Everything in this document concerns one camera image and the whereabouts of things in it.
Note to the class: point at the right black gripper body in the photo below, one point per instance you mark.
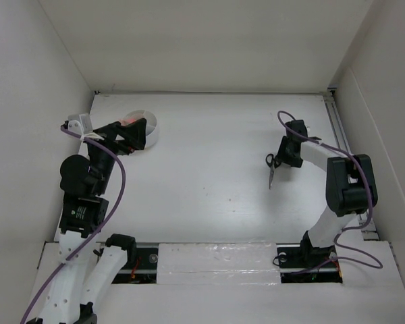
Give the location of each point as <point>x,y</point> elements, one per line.
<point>284,154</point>

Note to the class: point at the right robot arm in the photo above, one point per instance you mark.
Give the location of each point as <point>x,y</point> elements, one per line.
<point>317,246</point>

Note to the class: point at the red thin pen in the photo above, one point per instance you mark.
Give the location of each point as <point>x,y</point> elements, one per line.
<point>128,120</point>

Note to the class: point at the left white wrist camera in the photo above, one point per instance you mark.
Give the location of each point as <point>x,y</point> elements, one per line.
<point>79,124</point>

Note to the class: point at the aluminium rail front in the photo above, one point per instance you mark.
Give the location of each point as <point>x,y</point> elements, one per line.
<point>144,269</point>

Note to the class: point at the aluminium rail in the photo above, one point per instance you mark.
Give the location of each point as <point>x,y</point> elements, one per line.
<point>144,269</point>
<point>350,185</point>

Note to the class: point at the white round divided organizer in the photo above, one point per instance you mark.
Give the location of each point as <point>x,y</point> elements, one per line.
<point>152,126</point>

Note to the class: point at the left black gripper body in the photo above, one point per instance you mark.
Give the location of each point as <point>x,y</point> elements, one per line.
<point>106,159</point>

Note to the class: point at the black handled scissors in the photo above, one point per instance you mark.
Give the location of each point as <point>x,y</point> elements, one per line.
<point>273,163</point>

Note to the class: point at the aluminium rail right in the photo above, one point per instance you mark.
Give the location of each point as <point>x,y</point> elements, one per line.
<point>350,185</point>

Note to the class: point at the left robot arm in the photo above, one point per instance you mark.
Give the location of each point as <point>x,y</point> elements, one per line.
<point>93,188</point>

